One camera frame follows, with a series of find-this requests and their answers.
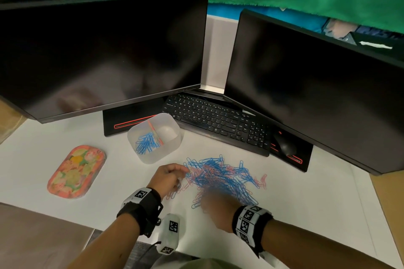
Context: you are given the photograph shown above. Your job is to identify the person's left hand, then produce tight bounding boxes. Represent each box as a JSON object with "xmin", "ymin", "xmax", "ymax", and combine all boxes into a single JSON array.
[{"xmin": 146, "ymin": 164, "xmax": 190, "ymax": 200}]

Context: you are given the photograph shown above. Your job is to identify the person's right hand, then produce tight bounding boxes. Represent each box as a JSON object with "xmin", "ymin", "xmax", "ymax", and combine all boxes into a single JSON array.
[{"xmin": 200, "ymin": 190, "xmax": 247, "ymax": 234}]

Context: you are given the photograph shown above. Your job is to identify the translucent plastic divided container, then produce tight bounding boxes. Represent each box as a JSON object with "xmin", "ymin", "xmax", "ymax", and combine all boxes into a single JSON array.
[{"xmin": 127, "ymin": 113, "xmax": 182, "ymax": 165}]

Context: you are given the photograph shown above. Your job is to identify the pile of blue pink paperclips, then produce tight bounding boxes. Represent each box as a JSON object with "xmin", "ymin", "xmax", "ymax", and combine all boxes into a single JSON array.
[{"xmin": 165, "ymin": 154, "xmax": 268, "ymax": 209}]

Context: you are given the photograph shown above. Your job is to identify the heap of sorted blue paperclips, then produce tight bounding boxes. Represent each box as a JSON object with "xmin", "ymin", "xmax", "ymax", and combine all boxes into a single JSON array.
[{"xmin": 136, "ymin": 132, "xmax": 160, "ymax": 155}]

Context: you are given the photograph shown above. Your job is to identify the person's left forearm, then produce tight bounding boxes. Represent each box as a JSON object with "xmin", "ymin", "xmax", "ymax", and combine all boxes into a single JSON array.
[{"xmin": 68, "ymin": 215, "xmax": 141, "ymax": 269}]

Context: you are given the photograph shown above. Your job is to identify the person's right forearm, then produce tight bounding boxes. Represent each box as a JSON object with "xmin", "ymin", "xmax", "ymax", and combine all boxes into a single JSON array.
[{"xmin": 260, "ymin": 219, "xmax": 395, "ymax": 269}]

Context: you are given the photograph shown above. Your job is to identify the right wristband with marker tags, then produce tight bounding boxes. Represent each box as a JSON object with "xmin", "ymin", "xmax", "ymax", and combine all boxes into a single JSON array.
[{"xmin": 232, "ymin": 205, "xmax": 274, "ymax": 255}]

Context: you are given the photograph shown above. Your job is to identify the wristband with marker tags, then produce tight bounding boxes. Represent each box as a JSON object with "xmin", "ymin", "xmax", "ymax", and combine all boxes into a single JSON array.
[
  {"xmin": 232, "ymin": 205, "xmax": 274, "ymax": 255},
  {"xmin": 117, "ymin": 187, "xmax": 164, "ymax": 237}
]

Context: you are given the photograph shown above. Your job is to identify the left wristband with marker tags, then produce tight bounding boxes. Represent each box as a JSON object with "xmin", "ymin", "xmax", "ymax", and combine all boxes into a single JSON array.
[{"xmin": 117, "ymin": 187, "xmax": 164, "ymax": 237}]

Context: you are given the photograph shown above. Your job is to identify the black red-trimmed desk mat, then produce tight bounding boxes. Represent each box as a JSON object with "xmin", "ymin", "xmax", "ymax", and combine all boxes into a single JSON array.
[{"xmin": 103, "ymin": 98, "xmax": 166, "ymax": 137}]

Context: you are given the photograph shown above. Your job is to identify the black keyboard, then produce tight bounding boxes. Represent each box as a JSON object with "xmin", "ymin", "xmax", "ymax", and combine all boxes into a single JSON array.
[{"xmin": 162, "ymin": 93, "xmax": 274, "ymax": 157}]

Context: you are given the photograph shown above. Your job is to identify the floral orange tin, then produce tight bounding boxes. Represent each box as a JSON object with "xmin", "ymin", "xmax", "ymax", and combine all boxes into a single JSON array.
[{"xmin": 47, "ymin": 145, "xmax": 107, "ymax": 199}]

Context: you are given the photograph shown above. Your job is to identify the black computer mouse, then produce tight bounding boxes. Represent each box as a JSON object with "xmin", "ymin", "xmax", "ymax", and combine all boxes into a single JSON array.
[{"xmin": 273, "ymin": 132, "xmax": 297, "ymax": 156}]

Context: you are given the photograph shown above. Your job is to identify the black computer monitor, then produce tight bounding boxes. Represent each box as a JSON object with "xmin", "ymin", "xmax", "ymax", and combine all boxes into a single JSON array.
[
  {"xmin": 0, "ymin": 0, "xmax": 210, "ymax": 124},
  {"xmin": 223, "ymin": 9, "xmax": 404, "ymax": 175}
]

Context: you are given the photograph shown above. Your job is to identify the blue partition panel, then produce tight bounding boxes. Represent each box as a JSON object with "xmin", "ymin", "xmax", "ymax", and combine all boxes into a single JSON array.
[{"xmin": 207, "ymin": 3, "xmax": 329, "ymax": 33}]

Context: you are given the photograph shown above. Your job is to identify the black equipment white labels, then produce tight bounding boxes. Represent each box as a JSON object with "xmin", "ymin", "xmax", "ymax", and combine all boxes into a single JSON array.
[{"xmin": 347, "ymin": 31, "xmax": 404, "ymax": 60}]

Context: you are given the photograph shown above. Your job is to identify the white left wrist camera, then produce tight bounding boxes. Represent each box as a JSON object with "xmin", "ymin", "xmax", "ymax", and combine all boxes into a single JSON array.
[{"xmin": 156, "ymin": 214, "xmax": 181, "ymax": 256}]

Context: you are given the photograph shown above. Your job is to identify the black left camera cable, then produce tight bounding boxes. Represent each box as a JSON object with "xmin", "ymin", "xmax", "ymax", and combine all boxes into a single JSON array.
[{"xmin": 134, "ymin": 241, "xmax": 162, "ymax": 269}]

